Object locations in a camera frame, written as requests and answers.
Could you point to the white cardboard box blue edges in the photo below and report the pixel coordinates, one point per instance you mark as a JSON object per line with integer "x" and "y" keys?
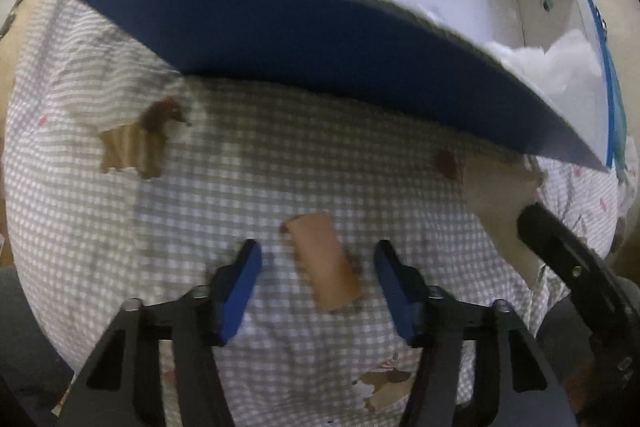
{"x": 424, "y": 58}

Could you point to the white paper sheet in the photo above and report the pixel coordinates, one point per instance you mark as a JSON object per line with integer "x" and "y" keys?
{"x": 497, "y": 192}

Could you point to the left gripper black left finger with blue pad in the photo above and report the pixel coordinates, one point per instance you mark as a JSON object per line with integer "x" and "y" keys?
{"x": 120, "y": 383}

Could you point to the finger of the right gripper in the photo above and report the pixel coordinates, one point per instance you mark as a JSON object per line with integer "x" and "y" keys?
{"x": 574, "y": 262}

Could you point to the white fluffy stuffing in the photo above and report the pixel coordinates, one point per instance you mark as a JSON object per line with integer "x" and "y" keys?
{"x": 568, "y": 68}

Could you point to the checkered bed sheet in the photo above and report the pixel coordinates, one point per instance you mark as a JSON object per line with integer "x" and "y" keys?
{"x": 126, "y": 178}

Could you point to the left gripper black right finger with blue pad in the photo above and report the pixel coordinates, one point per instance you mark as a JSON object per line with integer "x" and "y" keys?
{"x": 480, "y": 366}

